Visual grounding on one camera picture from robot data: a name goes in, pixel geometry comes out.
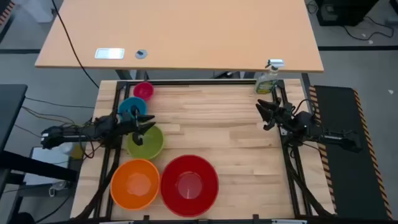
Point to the black computer tower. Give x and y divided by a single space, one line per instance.
345 12

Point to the black side table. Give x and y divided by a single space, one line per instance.
9 109

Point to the teal bowl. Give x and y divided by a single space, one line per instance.
126 107

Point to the small grey round object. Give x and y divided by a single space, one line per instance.
141 54

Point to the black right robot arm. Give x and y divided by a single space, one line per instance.
326 133

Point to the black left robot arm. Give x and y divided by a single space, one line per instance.
62 134

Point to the small pink bowl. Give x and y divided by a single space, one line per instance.
143 91

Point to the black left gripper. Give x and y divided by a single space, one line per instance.
127 122

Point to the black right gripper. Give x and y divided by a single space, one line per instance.
281 118

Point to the white flat rectangular device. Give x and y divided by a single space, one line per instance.
109 53

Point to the orange bowl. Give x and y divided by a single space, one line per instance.
135 185

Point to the clear spray bottle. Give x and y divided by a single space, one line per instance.
265 83

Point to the black mat with hazard stripes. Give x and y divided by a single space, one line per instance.
348 174

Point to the large red bowl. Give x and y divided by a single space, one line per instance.
189 186

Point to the green bowl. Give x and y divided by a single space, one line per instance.
152 144

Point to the black desk leg base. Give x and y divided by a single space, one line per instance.
127 74

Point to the black aluminium table frame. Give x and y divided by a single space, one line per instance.
186 82

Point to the light wooden desk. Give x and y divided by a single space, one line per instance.
192 31

